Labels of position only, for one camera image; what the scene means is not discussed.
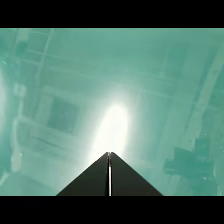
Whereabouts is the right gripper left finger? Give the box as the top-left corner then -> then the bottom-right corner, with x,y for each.
56,151 -> 110,197

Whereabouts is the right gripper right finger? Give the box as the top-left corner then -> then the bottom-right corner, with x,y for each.
110,151 -> 164,197

